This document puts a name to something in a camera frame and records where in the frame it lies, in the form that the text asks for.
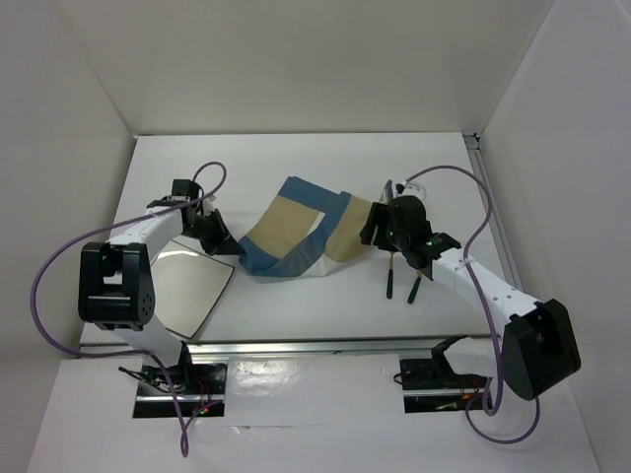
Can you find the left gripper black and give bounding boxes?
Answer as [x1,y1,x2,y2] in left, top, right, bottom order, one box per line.
[181,208,243,255]

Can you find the blue beige white cloth placemat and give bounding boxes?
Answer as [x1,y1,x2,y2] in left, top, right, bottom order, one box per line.
[239,176,372,279]

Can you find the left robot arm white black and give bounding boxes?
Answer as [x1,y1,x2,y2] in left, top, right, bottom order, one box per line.
[78,179,245,393]

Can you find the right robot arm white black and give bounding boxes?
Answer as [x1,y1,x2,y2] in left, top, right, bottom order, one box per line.
[360,195,582,400]

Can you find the clear plastic cup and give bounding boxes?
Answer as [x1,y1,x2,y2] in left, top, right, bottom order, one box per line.
[393,180,427,201]

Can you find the square white plate dark rim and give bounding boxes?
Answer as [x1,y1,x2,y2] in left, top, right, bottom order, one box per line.
[151,240,235,340]

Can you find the gold fork green handle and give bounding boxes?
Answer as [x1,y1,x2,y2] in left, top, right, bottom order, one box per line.
[386,252,394,300]

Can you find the gold knife green handle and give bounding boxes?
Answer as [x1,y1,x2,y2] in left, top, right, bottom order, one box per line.
[407,271,423,304]

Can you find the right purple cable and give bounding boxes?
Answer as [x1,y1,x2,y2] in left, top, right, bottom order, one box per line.
[403,166,541,444]

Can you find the purple cable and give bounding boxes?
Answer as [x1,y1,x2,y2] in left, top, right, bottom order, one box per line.
[29,161,229,457]
[403,166,541,444]

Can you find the right side aluminium rail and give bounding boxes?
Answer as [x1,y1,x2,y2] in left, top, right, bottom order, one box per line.
[462,132,538,336]

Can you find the aluminium rail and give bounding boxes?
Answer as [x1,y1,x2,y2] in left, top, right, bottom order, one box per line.
[462,132,538,336]
[77,333,542,359]

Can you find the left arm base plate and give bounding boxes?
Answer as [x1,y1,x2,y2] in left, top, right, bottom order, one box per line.
[118,362,228,419]

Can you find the front aluminium rail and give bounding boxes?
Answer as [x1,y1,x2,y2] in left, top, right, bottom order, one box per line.
[77,333,542,359]

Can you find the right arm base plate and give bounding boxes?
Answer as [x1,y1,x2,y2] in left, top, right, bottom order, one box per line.
[392,336,487,414]

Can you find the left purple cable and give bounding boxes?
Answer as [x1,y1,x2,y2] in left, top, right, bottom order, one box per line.
[29,161,229,457]

